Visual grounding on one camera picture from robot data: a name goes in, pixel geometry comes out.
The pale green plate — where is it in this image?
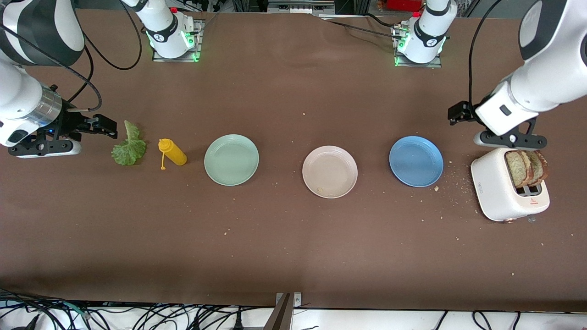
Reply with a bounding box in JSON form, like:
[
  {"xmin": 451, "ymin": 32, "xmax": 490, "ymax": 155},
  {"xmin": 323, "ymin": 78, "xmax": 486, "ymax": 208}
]
[{"xmin": 204, "ymin": 134, "xmax": 260, "ymax": 187}]

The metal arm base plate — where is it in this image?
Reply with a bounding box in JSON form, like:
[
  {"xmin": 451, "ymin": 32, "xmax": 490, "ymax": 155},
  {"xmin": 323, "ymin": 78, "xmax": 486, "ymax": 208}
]
[
  {"xmin": 393, "ymin": 25, "xmax": 443, "ymax": 68},
  {"xmin": 152, "ymin": 18, "xmax": 205, "ymax": 62}
]

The silver bracket plate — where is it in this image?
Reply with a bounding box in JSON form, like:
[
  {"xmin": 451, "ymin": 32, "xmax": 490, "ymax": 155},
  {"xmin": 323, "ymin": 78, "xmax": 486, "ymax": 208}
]
[{"xmin": 275, "ymin": 292, "xmax": 302, "ymax": 308}]

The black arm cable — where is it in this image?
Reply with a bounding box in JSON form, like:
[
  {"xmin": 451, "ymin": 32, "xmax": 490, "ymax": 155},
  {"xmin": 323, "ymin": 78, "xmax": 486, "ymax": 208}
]
[
  {"xmin": 0, "ymin": 0, "xmax": 143, "ymax": 113},
  {"xmin": 468, "ymin": 0, "xmax": 505, "ymax": 110}
]

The brown bread slice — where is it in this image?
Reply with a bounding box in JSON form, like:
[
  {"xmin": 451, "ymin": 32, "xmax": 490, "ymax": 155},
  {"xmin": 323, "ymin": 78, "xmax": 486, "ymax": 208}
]
[
  {"xmin": 504, "ymin": 150, "xmax": 535, "ymax": 188},
  {"xmin": 527, "ymin": 149, "xmax": 549, "ymax": 186}
]

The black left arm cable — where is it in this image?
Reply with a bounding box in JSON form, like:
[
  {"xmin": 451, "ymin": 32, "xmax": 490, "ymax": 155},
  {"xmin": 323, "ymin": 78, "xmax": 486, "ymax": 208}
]
[{"xmin": 468, "ymin": 0, "xmax": 505, "ymax": 110}]

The thin black table cable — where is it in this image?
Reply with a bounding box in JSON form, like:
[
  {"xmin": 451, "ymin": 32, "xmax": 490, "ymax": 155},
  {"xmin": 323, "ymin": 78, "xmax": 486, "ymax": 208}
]
[{"xmin": 316, "ymin": 13, "xmax": 404, "ymax": 39}]

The dark grey metal post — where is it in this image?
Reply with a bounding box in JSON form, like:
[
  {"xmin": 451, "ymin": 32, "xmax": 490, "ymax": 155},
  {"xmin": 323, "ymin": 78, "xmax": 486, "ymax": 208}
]
[{"xmin": 264, "ymin": 293, "xmax": 294, "ymax": 330}]

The red box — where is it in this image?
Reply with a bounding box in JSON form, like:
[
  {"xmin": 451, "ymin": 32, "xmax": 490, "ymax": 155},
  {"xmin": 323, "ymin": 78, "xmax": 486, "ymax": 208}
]
[{"xmin": 387, "ymin": 0, "xmax": 425, "ymax": 12}]

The blue plate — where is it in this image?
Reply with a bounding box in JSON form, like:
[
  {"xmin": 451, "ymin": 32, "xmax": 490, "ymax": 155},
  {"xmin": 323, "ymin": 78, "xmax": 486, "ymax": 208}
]
[{"xmin": 389, "ymin": 136, "xmax": 444, "ymax": 188}]

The white toaster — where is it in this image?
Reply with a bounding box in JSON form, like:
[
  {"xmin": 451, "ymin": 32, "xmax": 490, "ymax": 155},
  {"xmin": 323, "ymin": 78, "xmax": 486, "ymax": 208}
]
[{"xmin": 471, "ymin": 147, "xmax": 551, "ymax": 223}]

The yellow squeeze bottle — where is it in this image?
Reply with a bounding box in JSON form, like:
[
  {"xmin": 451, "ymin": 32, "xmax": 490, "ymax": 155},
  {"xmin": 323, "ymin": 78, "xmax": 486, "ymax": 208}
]
[{"xmin": 158, "ymin": 138, "xmax": 188, "ymax": 171}]

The grey metal rack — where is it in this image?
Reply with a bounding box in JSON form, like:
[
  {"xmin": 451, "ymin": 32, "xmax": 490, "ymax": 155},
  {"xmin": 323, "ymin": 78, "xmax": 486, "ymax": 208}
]
[{"xmin": 267, "ymin": 0, "xmax": 335, "ymax": 14}]

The brown table cover sheet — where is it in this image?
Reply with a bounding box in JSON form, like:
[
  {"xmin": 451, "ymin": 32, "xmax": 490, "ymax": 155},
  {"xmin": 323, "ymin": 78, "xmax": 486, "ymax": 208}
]
[{"xmin": 0, "ymin": 8, "xmax": 587, "ymax": 313}]

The green lettuce leaf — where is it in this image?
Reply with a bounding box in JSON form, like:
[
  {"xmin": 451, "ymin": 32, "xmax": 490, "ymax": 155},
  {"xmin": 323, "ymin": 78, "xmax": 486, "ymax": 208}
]
[{"xmin": 111, "ymin": 120, "xmax": 147, "ymax": 166}]

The beige plate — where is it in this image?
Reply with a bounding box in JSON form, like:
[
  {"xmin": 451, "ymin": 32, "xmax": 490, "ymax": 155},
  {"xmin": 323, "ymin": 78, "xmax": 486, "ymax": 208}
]
[{"xmin": 302, "ymin": 145, "xmax": 358, "ymax": 199}]

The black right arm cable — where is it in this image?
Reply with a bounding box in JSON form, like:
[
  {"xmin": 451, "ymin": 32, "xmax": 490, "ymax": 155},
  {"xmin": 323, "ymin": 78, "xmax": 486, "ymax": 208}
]
[{"xmin": 0, "ymin": 0, "xmax": 143, "ymax": 113}]

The black cable tangle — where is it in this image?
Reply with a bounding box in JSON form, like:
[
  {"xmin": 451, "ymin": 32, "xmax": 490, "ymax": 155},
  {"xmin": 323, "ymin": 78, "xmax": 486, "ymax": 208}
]
[{"xmin": 0, "ymin": 288, "xmax": 276, "ymax": 330}]

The looped black floor cable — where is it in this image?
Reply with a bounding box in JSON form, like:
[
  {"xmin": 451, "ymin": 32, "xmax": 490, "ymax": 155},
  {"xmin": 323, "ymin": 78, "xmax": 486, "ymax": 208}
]
[{"xmin": 472, "ymin": 311, "xmax": 494, "ymax": 330}]

